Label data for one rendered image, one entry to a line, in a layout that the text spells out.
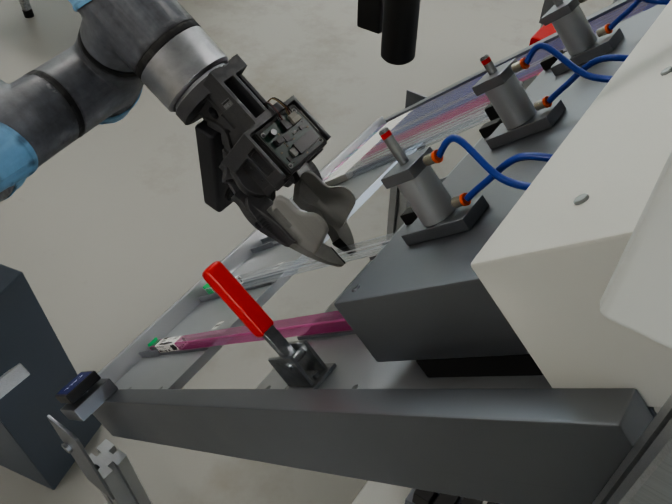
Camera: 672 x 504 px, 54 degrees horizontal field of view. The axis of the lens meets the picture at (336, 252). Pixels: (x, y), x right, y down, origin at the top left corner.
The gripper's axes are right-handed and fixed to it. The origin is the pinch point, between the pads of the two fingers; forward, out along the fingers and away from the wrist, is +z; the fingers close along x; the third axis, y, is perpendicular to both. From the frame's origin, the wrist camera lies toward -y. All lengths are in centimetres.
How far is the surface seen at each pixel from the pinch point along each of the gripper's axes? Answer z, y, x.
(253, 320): -2.5, 13.0, -17.5
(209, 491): 28, -96, -4
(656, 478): 5.7, 42.0, -25.0
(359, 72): -25, -133, 153
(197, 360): -1.1, -12.5, -13.6
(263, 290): -1.3, -13.3, -2.1
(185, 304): -6.1, -30.9, -3.3
